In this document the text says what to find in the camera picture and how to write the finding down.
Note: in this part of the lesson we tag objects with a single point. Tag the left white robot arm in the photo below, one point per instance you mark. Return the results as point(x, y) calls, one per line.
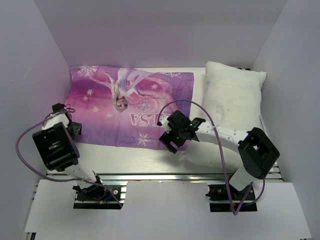
point(55, 143)

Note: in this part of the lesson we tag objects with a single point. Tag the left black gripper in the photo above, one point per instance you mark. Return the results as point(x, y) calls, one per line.
point(76, 128)

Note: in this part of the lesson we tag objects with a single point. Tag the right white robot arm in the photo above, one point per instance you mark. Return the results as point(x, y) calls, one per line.
point(256, 150)

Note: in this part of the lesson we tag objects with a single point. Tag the pink and purple Frozen pillowcase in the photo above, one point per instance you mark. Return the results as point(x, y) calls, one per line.
point(119, 107)

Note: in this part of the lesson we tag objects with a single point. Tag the aluminium table front rail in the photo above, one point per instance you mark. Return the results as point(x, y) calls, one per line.
point(271, 177)

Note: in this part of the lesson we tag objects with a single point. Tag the white pillow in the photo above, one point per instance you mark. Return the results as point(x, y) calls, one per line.
point(233, 99)

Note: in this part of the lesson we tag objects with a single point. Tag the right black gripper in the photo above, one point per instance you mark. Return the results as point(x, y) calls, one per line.
point(167, 138)

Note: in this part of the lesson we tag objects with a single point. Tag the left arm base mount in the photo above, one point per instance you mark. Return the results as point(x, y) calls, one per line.
point(94, 197)

